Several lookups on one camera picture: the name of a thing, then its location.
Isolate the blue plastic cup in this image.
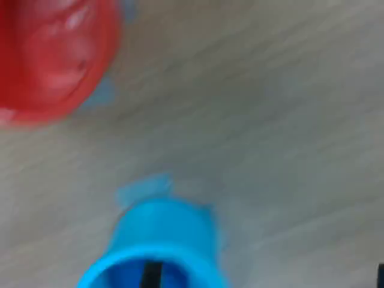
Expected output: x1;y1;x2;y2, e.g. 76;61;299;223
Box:
76;196;233;288

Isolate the blue tape patch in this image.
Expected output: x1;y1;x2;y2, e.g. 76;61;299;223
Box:
82;0;137;109

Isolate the red plastic cup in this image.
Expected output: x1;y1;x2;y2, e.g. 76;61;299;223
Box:
0;0;121;125

